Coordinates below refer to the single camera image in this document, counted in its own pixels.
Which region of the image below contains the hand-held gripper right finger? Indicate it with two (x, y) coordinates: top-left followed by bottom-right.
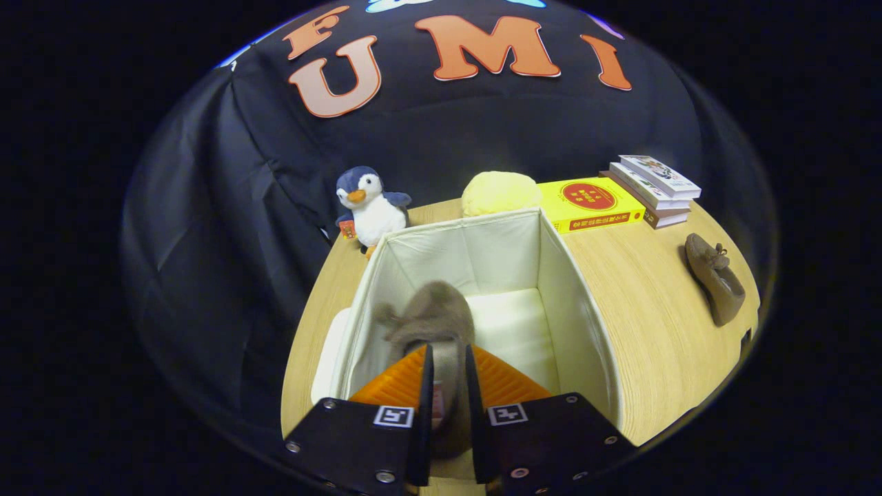
(464, 343), (638, 496)

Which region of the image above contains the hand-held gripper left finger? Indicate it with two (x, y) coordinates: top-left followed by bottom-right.
(283, 343), (435, 496)

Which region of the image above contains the brown suede shoe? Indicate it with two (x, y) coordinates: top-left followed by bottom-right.
(685, 233), (746, 327)
(374, 280), (476, 459)

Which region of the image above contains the beige fabric storage box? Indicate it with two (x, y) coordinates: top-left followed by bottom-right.
(310, 208), (624, 483)

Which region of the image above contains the penguin plush toy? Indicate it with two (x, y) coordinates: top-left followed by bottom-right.
(335, 165), (413, 259)

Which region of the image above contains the round yellow plush cushion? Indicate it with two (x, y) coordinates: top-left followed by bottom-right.
(460, 171), (544, 218)

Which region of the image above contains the yellow book with red circle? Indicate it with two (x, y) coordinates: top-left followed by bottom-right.
(537, 177), (646, 235)

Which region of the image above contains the brown book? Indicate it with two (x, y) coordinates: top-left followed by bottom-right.
(599, 170), (690, 229)

